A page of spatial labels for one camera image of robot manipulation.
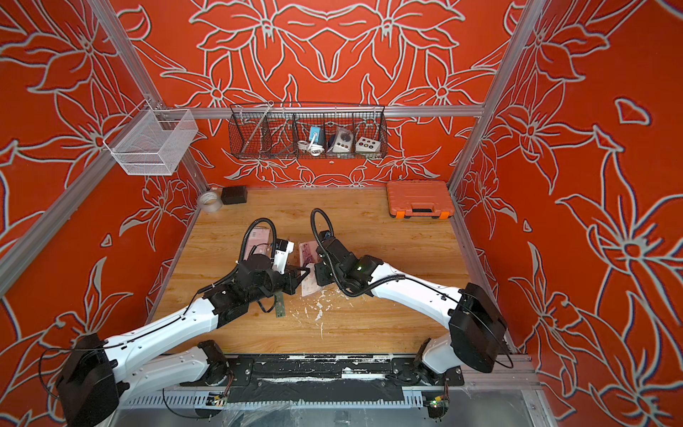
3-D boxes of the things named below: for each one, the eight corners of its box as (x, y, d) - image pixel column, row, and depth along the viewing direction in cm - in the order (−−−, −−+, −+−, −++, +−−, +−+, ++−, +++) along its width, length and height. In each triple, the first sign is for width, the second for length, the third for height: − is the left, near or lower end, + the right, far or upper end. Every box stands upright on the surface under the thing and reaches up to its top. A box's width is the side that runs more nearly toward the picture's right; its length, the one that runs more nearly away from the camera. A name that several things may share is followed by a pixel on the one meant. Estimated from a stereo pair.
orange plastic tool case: (390, 219, 110) (392, 211, 106) (385, 188, 122) (387, 179, 118) (453, 219, 110) (457, 211, 106) (441, 188, 122) (445, 179, 118)
